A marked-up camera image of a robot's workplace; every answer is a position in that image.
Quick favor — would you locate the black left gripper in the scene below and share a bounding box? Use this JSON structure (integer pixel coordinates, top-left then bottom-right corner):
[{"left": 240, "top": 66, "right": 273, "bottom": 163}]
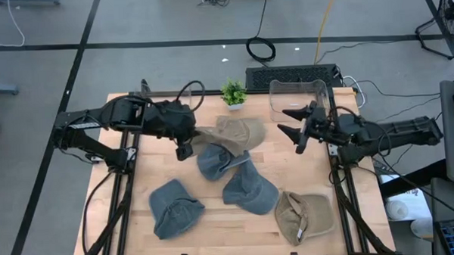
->
[{"left": 142, "top": 99, "right": 198, "bottom": 163}]

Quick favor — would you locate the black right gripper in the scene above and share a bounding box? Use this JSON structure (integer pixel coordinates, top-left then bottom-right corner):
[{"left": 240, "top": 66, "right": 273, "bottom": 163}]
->
[{"left": 276, "top": 99, "right": 341, "bottom": 156}]

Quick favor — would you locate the beige baseball cap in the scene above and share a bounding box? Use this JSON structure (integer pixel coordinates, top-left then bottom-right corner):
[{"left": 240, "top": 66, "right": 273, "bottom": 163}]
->
[
  {"left": 190, "top": 114, "right": 268, "bottom": 159},
  {"left": 273, "top": 189, "right": 336, "bottom": 247}
]

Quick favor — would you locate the blue denim baseball cap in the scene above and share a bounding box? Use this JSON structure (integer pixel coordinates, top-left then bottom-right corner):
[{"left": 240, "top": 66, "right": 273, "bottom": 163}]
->
[
  {"left": 221, "top": 157, "right": 281, "bottom": 217},
  {"left": 196, "top": 141, "right": 251, "bottom": 182}
]

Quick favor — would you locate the blue denim bucket hat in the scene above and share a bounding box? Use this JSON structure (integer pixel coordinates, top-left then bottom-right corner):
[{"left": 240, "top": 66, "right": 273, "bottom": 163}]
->
[{"left": 148, "top": 177, "right": 207, "bottom": 241}]

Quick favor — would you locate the clear plastic bin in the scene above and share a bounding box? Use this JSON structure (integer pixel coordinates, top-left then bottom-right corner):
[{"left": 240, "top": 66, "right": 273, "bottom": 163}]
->
[{"left": 267, "top": 77, "right": 332, "bottom": 124}]

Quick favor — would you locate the black mesh computer case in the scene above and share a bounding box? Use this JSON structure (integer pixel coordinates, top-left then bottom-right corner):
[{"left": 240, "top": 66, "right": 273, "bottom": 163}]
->
[{"left": 244, "top": 63, "right": 344, "bottom": 92}]

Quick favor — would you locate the small green potted plant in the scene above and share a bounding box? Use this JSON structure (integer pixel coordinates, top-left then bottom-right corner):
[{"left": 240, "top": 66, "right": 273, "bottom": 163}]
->
[{"left": 220, "top": 77, "right": 248, "bottom": 112}]

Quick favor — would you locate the white paper roll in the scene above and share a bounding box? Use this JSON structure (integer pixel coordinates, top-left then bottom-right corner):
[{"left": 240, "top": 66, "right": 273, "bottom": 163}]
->
[
  {"left": 384, "top": 198, "right": 409, "bottom": 222},
  {"left": 409, "top": 216, "right": 435, "bottom": 240}
]

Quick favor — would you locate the grey table foot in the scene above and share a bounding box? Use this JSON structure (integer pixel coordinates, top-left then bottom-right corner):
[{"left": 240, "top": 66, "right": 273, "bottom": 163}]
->
[{"left": 0, "top": 82, "right": 20, "bottom": 95}]

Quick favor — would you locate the black floor fan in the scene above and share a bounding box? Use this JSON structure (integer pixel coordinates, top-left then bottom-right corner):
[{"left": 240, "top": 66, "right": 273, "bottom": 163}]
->
[{"left": 414, "top": 0, "right": 454, "bottom": 61}]

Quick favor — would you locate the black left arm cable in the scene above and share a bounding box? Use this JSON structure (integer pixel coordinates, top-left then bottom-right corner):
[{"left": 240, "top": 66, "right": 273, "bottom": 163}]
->
[{"left": 175, "top": 80, "right": 207, "bottom": 114}]

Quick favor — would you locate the white computer cable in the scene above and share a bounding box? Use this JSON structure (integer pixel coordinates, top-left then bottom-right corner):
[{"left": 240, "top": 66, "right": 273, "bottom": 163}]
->
[{"left": 342, "top": 75, "right": 367, "bottom": 109}]

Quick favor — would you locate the black coiled floor cable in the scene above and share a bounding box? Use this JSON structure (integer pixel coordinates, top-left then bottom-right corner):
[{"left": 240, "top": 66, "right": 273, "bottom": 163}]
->
[{"left": 244, "top": 0, "right": 278, "bottom": 67}]

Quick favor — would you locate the yellow hanging cable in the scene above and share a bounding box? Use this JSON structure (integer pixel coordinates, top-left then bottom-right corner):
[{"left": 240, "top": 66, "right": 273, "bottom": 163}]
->
[{"left": 311, "top": 0, "right": 341, "bottom": 64}]

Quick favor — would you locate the black aluminium rig frame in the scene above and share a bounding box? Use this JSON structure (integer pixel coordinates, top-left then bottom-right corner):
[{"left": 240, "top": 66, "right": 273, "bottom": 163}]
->
[{"left": 66, "top": 82, "right": 397, "bottom": 255}]

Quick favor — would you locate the white floor cable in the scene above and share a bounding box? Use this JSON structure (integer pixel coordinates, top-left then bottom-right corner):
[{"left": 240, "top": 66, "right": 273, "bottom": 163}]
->
[{"left": 0, "top": 0, "right": 26, "bottom": 48}]

